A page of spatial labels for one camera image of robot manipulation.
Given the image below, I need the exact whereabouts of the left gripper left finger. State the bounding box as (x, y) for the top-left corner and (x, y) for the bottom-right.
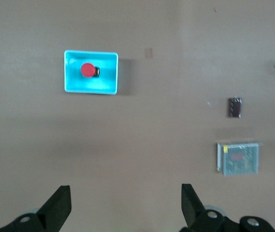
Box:
(0, 185), (72, 232)

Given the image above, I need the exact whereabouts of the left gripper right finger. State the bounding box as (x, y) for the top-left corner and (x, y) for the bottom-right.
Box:
(180, 183), (226, 232)

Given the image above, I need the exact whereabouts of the red push button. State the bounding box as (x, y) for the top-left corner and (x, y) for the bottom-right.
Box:
(80, 62), (101, 78)

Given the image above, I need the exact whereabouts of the metal mesh power supply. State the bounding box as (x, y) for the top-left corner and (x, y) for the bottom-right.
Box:
(216, 142), (264, 176)

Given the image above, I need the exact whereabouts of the dark brown cylindrical capacitor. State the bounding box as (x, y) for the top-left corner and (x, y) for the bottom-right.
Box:
(228, 97), (243, 118)

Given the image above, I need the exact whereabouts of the cyan plastic bin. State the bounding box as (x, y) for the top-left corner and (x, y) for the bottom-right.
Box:
(63, 49), (119, 95)

